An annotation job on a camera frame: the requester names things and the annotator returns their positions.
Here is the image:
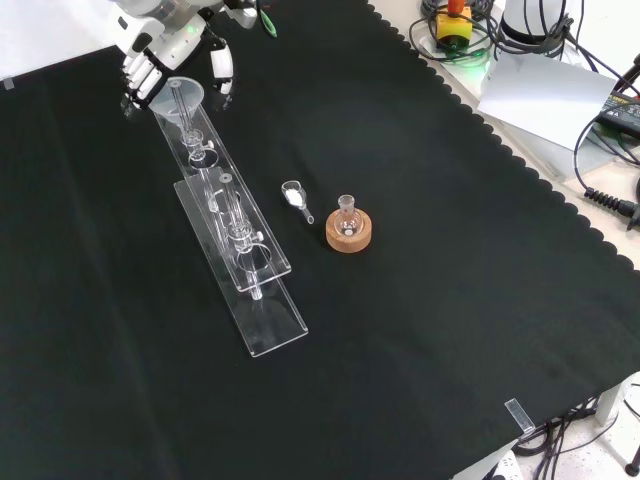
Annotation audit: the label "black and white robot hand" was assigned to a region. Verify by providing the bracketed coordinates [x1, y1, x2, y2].
[115, 0, 236, 115]

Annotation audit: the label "translucent plastic funnel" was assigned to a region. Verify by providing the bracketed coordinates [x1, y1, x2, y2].
[148, 76, 206, 136]

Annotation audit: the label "glass weighing funnel with powder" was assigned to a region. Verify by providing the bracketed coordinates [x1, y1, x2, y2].
[280, 180, 316, 225]

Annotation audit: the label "clear acrylic funnel stand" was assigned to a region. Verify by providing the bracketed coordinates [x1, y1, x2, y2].
[149, 79, 309, 359]

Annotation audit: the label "small round-bottom glass flask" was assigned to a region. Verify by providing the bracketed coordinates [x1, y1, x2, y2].
[336, 194, 363, 238]

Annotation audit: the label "yellow emergency stop button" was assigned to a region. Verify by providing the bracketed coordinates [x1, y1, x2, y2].
[435, 0, 474, 50]

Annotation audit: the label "black scalloped table cloth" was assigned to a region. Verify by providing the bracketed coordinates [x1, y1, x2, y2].
[0, 0, 640, 480]

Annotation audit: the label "pale board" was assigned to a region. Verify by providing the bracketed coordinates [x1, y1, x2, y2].
[477, 49, 619, 151]

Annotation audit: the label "black power adapter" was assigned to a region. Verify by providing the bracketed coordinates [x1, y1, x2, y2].
[597, 92, 640, 142]

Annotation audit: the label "black tripod leg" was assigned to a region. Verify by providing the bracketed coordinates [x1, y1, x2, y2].
[612, 49, 640, 97]

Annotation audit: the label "clear tape strip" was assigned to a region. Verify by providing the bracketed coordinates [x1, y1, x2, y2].
[504, 397, 536, 434]

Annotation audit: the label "white power strip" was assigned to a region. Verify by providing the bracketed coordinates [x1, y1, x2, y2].
[482, 449, 524, 480]

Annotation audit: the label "white table leg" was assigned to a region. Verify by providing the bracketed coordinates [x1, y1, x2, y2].
[597, 372, 640, 426]

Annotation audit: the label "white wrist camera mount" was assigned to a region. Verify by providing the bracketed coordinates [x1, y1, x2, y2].
[223, 0, 259, 30]

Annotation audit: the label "green cable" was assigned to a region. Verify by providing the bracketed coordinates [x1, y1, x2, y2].
[256, 0, 279, 38]

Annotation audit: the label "cork ring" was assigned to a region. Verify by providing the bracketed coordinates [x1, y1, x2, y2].
[325, 208, 374, 254]

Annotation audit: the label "black coiled cables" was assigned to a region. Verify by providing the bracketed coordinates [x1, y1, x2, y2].
[408, 0, 502, 65]

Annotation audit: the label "black cable with strain relief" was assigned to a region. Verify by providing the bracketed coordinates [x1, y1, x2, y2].
[573, 113, 640, 231]

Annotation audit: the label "black cables under table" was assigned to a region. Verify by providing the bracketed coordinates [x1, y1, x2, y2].
[514, 394, 622, 480]

